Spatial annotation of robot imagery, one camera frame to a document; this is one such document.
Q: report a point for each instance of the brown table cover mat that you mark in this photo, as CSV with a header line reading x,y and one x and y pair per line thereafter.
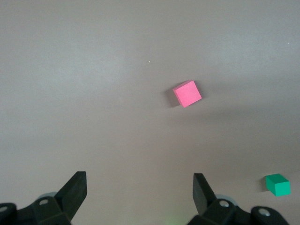
x,y
70,93

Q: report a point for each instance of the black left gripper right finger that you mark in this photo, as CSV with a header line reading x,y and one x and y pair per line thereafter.
x,y
204,199

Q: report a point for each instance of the pink foam cube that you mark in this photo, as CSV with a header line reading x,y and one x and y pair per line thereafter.
x,y
187,93

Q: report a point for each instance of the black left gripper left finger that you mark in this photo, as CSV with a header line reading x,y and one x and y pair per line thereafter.
x,y
72,197

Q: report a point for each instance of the green foam cube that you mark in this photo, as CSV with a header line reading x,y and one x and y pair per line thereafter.
x,y
277,185

